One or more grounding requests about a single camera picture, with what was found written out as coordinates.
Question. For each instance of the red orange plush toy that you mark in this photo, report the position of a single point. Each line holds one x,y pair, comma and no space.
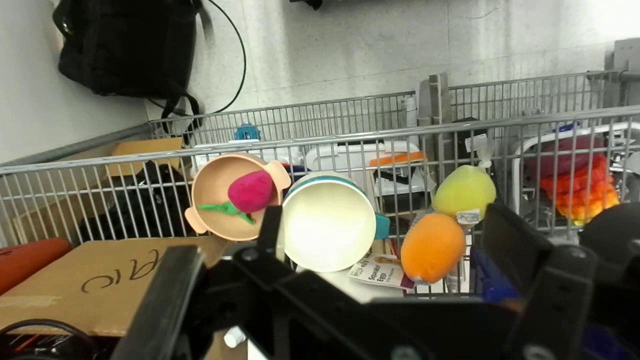
581,186

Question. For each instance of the orange perforated plastic basket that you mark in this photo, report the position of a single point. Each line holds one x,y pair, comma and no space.
30,262

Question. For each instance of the blue round plastic item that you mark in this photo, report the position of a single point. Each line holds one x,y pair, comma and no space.
247,133

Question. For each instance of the magenta plush vegetable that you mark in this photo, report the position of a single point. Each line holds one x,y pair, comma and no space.
253,190

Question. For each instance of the yellow-green plush ball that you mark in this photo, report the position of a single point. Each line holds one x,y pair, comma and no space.
462,190

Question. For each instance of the black backpack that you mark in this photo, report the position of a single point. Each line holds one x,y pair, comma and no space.
127,47

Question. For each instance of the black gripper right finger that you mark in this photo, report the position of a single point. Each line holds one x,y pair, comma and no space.
546,293

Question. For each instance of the white lidded plastic container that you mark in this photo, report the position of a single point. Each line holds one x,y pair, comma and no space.
336,158

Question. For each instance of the printed paper booklet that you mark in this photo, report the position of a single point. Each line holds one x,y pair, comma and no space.
373,271

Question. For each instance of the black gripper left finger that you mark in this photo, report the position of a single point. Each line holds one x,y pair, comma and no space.
163,300

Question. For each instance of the white plastic frame basket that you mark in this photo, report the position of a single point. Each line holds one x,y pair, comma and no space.
532,142

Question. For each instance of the cardboard box with handwriting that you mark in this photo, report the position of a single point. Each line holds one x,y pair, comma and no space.
80,280

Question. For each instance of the orange plush ball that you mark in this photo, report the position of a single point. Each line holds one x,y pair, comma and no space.
433,247

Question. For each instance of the black soft bag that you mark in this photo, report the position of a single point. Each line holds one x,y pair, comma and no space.
142,200

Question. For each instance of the plain small cardboard box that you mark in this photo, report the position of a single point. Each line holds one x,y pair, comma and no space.
142,146

